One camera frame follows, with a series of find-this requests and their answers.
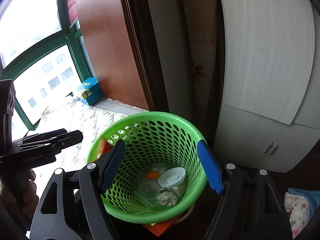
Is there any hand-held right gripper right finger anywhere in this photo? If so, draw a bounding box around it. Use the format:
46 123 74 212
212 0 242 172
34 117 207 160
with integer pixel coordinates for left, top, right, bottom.
197 140 293 240

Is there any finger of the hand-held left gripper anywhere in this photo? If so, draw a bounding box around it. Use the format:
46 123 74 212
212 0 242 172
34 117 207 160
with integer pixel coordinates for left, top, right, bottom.
24 128 68 142
15 129 84 155

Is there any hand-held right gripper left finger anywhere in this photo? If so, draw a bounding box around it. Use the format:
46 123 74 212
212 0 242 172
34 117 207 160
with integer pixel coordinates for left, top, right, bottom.
30 139 126 240

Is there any red plastic wrapper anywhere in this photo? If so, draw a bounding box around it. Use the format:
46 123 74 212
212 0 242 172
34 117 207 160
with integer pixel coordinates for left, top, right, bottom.
97 140 113 160

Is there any clear plastic domed lid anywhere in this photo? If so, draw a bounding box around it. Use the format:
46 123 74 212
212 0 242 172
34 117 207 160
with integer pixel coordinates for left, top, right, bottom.
158 167 187 188

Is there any small clear plastic box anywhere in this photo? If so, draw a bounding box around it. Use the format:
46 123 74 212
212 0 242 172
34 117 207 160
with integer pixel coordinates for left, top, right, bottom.
134 190 160 207

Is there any small clear printed-lid cup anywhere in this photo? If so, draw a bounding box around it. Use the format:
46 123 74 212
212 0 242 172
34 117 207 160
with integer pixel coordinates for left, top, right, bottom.
139 181 160 200

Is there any green perforated plastic basket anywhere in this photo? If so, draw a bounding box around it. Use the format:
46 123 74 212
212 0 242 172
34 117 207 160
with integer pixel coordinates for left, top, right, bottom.
85 112 206 224

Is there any person's left hand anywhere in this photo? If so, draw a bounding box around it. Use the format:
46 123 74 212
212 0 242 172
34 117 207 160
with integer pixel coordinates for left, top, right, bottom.
0 169 40 218

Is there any white quilted mattress pad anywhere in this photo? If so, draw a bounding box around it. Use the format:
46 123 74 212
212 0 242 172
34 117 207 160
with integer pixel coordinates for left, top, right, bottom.
26 97 150 173

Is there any crumpled white tissue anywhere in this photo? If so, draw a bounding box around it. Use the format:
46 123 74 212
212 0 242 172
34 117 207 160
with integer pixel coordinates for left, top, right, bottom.
156 191 178 207

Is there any blue yellow tissue box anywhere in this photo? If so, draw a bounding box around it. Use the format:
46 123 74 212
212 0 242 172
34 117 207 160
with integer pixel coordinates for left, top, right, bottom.
76 77 104 105

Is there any apartment building outside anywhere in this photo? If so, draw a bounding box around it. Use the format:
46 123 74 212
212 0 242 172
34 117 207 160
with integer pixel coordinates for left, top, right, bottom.
25 52 75 110

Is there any yellow and red stool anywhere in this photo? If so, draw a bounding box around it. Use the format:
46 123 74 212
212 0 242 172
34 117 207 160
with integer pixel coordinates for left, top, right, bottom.
143 215 180 237

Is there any floral cloth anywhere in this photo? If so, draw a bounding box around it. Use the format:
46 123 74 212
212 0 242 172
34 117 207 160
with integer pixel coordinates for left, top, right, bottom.
284 187 312 239

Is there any brown wooden cabinet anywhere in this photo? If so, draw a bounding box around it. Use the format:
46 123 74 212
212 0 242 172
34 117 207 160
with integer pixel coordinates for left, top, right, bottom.
72 0 168 113

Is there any white wardrobe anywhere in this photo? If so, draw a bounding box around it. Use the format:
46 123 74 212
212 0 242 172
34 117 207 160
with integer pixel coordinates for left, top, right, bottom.
214 0 320 173

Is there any green window frame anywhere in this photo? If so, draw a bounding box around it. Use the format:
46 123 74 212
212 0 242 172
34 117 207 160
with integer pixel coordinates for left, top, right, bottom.
0 0 99 130

